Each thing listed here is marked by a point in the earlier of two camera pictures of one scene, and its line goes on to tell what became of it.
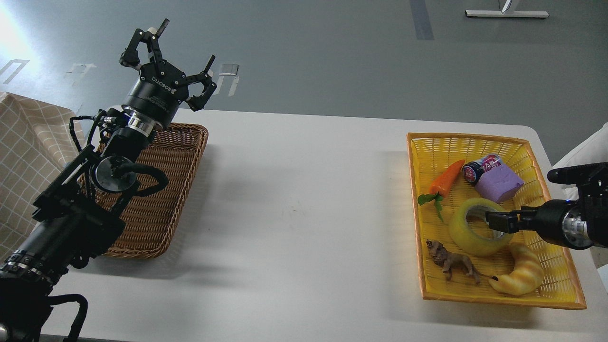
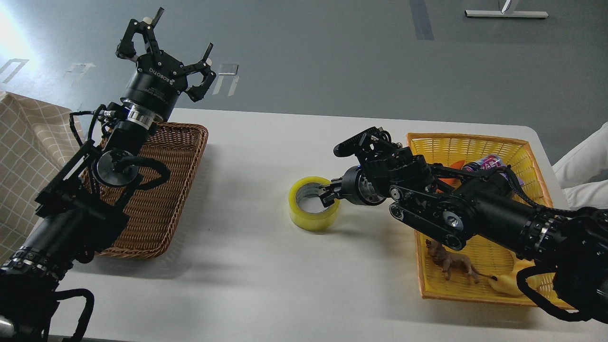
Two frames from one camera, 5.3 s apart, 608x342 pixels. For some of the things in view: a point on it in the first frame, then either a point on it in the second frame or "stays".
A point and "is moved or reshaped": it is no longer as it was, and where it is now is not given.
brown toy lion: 449,261 stays
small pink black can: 472,169 stays
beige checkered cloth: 37,137 stays
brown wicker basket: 176,149 stays
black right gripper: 547,219 -> 354,185
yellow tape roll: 471,243 is moved or reshaped
